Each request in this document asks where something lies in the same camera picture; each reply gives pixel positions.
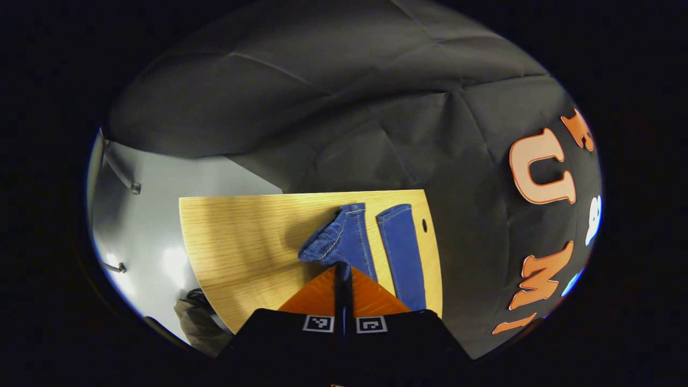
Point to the grey metal stand leg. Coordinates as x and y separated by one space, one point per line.
119 171
115 267

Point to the blue denim jeans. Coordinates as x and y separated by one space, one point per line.
400 252

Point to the person's dark shoe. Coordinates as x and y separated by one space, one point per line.
199 298

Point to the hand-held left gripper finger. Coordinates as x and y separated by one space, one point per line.
348 301
339 301

